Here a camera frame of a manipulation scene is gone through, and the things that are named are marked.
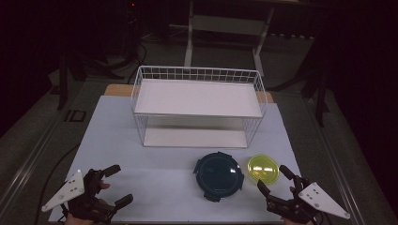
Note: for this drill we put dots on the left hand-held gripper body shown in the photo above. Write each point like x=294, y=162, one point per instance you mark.
x=73, y=187

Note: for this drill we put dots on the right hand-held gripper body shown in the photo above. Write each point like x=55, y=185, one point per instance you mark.
x=316, y=198

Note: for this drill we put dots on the yellow-green translucent bowl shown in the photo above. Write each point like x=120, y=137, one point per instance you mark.
x=263, y=168

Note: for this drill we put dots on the round container with dark lid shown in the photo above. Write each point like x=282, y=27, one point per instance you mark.
x=219, y=176

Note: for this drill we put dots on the person's left hand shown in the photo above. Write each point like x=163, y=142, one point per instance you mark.
x=105, y=185

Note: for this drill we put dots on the person's right hand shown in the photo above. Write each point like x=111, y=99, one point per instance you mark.
x=292, y=189

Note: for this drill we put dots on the pale table sheet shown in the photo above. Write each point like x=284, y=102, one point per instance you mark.
x=125, y=150

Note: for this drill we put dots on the black metal stand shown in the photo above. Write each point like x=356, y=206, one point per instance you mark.
x=320, y=103
x=63, y=87

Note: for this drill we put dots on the dark equipment with red light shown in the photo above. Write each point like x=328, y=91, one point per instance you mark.
x=132, y=25

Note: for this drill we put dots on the metal floor rail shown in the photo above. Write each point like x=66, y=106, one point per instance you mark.
x=28, y=168
x=334, y=168

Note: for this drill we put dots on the white metal table frame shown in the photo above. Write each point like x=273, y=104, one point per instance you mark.
x=190, y=47

